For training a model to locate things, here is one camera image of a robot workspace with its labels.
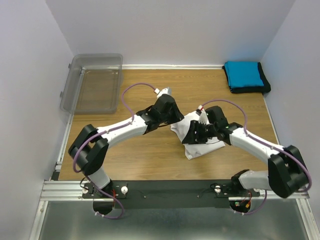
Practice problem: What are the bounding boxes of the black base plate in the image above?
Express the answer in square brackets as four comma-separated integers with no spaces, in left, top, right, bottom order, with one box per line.
[82,179,261,216]

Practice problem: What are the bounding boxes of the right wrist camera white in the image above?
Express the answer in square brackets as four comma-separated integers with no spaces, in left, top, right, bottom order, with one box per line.
[196,105,210,125]

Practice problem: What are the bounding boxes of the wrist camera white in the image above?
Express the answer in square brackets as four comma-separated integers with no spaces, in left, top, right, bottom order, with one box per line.
[196,105,210,125]
[153,87,172,98]

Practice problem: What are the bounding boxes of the folded blue t shirt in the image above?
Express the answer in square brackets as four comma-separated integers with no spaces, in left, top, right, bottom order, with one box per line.
[224,61,264,89]

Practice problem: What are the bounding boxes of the folded black t shirt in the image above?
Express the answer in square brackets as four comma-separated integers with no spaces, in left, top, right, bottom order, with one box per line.
[222,62,271,94]

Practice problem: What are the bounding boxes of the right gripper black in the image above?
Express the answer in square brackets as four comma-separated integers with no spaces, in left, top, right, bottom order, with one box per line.
[181,119,217,145]

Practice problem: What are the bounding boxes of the aluminium frame rail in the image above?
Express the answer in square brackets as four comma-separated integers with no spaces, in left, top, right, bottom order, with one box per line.
[28,177,311,240]

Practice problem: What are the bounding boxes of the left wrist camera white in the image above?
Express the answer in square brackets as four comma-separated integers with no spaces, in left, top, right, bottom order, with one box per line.
[153,87,172,98]

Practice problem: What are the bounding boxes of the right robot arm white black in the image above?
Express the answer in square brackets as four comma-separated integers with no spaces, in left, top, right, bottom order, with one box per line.
[182,106,311,198]

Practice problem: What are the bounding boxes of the clear plastic bin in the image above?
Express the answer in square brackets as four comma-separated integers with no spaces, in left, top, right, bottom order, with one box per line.
[60,53,123,115]

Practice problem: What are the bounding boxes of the white t shirt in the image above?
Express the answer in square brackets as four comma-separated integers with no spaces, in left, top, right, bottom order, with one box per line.
[170,111,225,160]

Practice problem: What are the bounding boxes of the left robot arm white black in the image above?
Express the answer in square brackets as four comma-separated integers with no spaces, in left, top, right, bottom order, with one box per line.
[68,94,184,198]

